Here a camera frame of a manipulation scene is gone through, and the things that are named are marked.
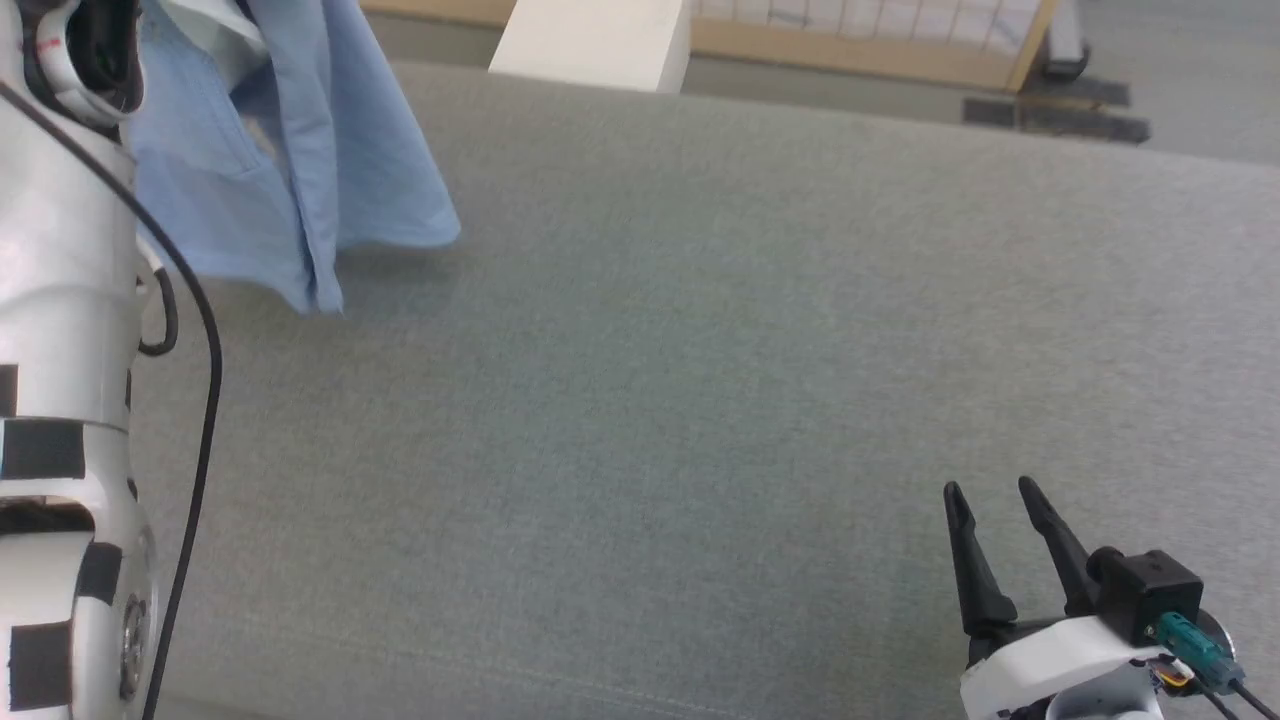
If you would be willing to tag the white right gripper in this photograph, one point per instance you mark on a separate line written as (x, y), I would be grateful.
(1060, 660)

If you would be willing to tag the light blue polo shirt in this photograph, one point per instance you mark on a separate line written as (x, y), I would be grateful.
(300, 130)

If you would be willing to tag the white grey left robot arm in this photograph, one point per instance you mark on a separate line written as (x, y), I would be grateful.
(60, 300)

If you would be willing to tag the dark floor plate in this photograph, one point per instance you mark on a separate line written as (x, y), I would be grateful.
(1060, 118)

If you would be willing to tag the grey stand with caster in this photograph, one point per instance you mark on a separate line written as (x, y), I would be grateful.
(1065, 50)

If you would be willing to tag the lemon print partition panel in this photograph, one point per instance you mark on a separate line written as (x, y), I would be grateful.
(860, 45)

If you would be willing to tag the white box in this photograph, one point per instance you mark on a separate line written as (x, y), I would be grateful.
(600, 40)

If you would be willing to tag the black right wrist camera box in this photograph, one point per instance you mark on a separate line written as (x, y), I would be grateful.
(1150, 585)

